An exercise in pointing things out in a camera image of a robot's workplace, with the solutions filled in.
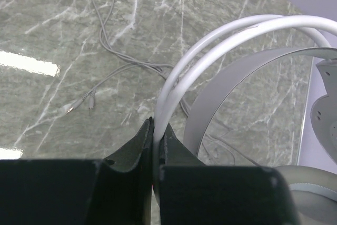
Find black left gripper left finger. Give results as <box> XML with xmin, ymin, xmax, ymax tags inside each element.
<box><xmin>1</xmin><ymin>119</ymin><xmax>153</xmax><ymax>224</ymax></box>

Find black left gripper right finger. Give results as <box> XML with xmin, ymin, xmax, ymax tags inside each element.
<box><xmin>158</xmin><ymin>126</ymin><xmax>300</xmax><ymax>224</ymax></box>

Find white headphones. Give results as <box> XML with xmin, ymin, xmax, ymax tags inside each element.
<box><xmin>152</xmin><ymin>15</ymin><xmax>336</xmax><ymax>224</ymax></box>

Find thin grey audio cable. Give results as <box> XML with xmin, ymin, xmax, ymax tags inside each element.
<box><xmin>63</xmin><ymin>0</ymin><xmax>261</xmax><ymax>168</ymax></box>

